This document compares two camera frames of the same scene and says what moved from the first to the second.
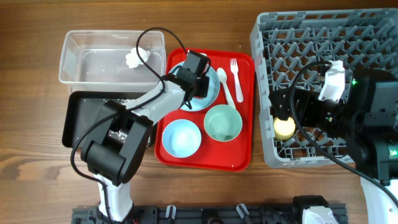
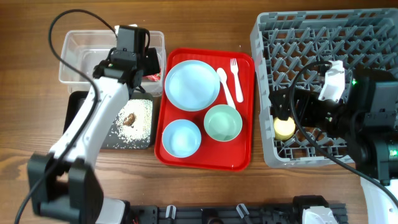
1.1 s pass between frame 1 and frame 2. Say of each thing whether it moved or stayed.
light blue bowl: stayed
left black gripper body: moved
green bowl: stayed
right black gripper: stayed
